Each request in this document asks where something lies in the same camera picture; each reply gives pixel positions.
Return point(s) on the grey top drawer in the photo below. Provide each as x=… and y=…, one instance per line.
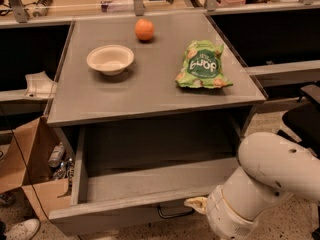
x=123, y=175

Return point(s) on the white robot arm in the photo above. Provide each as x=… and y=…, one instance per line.
x=271, y=170

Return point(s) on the grey drawer cabinet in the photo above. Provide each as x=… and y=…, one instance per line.
x=146, y=93

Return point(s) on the green snack bag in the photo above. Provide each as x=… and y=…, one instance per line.
x=202, y=66

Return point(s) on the orange fruit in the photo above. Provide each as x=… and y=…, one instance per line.
x=144, y=29

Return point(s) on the silver can in box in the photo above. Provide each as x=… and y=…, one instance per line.
x=56, y=155

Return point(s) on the clear plastic tray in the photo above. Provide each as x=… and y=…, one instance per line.
x=39, y=86

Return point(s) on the brown cardboard box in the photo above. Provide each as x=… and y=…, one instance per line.
x=26, y=167

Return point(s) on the grey handheld tool on bench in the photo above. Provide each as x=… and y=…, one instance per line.
x=42, y=7

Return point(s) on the white sneaker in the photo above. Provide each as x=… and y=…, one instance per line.
x=23, y=231

